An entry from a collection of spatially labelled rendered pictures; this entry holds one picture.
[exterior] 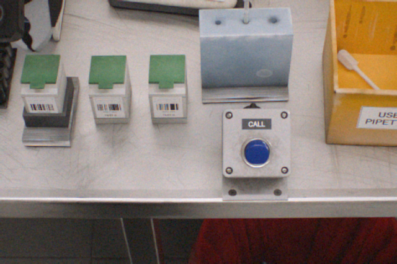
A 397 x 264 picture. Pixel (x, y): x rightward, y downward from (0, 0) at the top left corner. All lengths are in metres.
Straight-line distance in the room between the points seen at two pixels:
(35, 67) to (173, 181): 0.19
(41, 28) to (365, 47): 0.39
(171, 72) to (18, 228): 1.07
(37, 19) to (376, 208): 0.41
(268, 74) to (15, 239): 1.07
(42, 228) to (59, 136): 0.98
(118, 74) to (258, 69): 0.16
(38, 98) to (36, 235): 1.01
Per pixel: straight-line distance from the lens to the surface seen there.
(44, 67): 0.86
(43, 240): 1.84
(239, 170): 0.80
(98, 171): 0.87
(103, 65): 0.87
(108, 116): 0.89
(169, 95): 0.85
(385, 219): 1.36
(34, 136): 0.89
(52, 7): 0.76
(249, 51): 0.86
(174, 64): 0.86
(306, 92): 0.93
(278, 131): 0.80
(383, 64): 0.95
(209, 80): 0.90
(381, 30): 0.93
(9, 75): 0.96
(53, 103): 0.86
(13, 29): 0.67
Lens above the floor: 1.61
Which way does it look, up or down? 56 degrees down
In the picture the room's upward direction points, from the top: 3 degrees counter-clockwise
